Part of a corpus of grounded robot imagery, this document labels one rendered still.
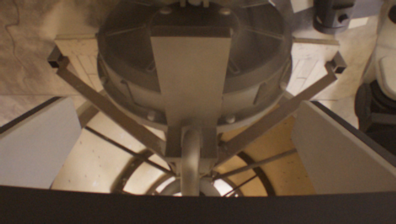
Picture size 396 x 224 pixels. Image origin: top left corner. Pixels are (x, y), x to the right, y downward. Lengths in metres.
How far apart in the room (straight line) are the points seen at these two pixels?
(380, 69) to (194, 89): 0.60
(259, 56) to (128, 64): 0.14
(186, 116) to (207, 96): 0.04
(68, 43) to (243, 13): 1.26
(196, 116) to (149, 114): 0.07
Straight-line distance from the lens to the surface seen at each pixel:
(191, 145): 0.17
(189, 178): 0.17
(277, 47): 0.27
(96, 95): 1.21
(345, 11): 1.32
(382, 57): 0.74
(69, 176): 1.50
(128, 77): 0.23
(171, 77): 0.16
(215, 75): 0.15
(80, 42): 1.42
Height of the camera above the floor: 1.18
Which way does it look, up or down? 34 degrees down
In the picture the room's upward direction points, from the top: 179 degrees counter-clockwise
